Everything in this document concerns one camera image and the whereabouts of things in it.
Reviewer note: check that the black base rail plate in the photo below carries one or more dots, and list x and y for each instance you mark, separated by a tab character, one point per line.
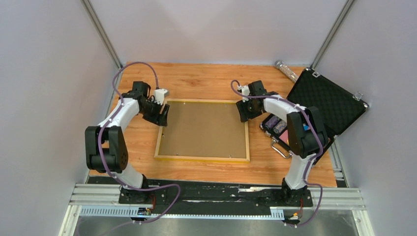
208	198

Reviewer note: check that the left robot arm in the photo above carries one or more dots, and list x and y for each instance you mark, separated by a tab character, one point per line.
106	150

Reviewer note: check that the brown cardboard backing board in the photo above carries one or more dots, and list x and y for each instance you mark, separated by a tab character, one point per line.
203	128

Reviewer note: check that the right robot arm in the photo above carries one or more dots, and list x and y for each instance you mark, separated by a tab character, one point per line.
306	131

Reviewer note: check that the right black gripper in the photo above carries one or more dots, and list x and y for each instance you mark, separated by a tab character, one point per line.
245	114

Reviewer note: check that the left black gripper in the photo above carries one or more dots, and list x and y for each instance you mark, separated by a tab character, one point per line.
154	119

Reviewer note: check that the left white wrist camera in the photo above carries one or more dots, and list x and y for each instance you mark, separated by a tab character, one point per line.
160	95

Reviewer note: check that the black aluminium chip case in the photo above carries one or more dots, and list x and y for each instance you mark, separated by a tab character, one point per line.
339	108

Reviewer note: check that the yellow wooden picture frame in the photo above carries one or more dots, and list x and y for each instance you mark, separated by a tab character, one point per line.
202	159

